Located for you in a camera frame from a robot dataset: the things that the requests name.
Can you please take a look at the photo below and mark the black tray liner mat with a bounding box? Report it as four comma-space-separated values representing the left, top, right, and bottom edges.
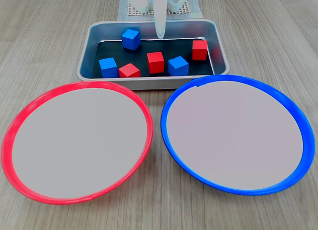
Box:
91, 37, 215, 78

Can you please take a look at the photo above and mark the blue wooden cube block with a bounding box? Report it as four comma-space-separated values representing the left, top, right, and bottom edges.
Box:
98, 57, 119, 78
121, 28, 141, 51
167, 56, 189, 77

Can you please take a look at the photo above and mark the silver metal tray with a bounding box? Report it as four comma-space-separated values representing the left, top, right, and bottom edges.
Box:
76, 19, 231, 91

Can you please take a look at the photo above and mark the blue rimmed white dish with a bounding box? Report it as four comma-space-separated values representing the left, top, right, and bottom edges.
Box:
160, 75, 316, 196

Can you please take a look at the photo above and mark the red rimmed white dish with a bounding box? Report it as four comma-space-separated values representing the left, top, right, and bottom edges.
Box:
0, 80, 154, 206

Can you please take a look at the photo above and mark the red wooden cube block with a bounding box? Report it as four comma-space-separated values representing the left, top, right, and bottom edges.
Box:
146, 51, 165, 75
191, 40, 208, 61
118, 63, 141, 78

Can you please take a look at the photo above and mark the white mesh anti-slip mat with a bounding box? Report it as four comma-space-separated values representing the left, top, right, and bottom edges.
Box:
127, 2, 193, 16

